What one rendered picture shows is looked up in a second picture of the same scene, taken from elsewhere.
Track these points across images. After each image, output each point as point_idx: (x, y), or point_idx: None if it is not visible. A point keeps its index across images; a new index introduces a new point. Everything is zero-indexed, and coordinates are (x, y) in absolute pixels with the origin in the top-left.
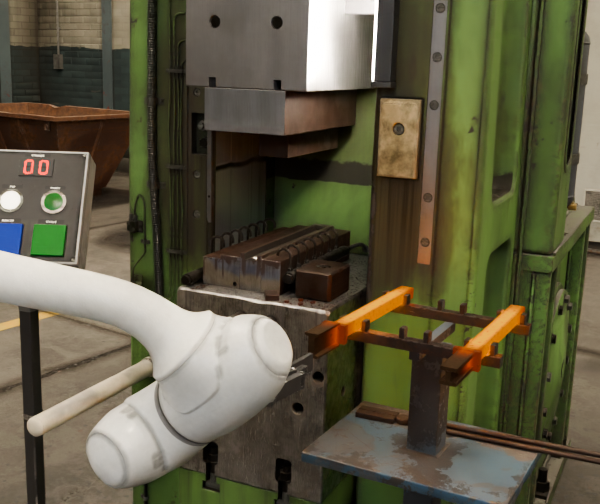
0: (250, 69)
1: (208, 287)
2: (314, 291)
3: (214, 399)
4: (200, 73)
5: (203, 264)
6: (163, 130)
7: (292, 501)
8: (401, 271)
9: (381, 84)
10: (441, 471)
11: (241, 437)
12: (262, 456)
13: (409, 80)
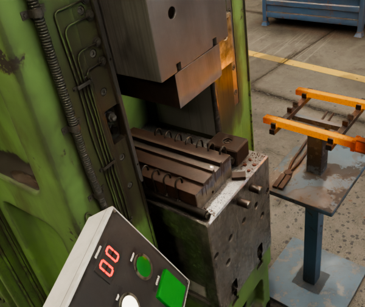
0: (199, 39)
1: (210, 208)
2: (244, 155)
3: None
4: (170, 65)
5: (196, 200)
6: (87, 145)
7: (263, 257)
8: (230, 116)
9: None
10: (344, 167)
11: (244, 259)
12: (252, 255)
13: None
